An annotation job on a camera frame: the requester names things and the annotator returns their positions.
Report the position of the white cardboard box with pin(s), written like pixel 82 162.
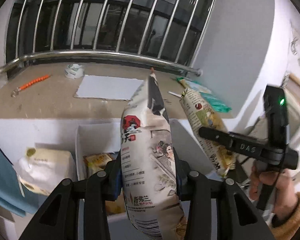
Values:
pixel 106 138

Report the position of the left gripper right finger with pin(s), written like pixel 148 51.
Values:
pixel 218 209

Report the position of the blue curtain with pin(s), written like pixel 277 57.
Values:
pixel 14 196

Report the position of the small white stick on sill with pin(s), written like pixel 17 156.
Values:
pixel 174 94

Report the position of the white paper sheet on sill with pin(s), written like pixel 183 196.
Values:
pixel 109 88

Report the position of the cream armchair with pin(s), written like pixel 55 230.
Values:
pixel 259 130

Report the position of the person right hand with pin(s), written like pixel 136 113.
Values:
pixel 286 199

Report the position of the tissue paper pack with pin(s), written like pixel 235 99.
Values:
pixel 40 170

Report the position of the orange fuzzy right sleeve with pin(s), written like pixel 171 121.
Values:
pixel 289 228

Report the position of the white tape roll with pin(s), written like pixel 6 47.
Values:
pixel 74 71

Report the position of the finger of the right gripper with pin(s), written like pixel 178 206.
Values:
pixel 220 137

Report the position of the white illustrated snack bag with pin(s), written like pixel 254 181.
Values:
pixel 148 165

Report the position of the orange beaded pen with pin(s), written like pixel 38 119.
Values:
pixel 28 84

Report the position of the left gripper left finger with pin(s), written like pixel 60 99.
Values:
pixel 57 217

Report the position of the steel window guard bars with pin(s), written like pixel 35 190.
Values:
pixel 163 34

